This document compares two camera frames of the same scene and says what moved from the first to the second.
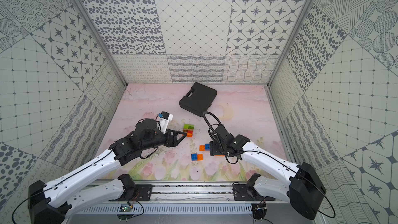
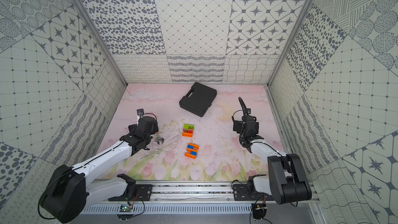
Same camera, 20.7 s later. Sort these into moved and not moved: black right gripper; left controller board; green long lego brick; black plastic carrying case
Moved: black right gripper
Not moved: left controller board; green long lego brick; black plastic carrying case
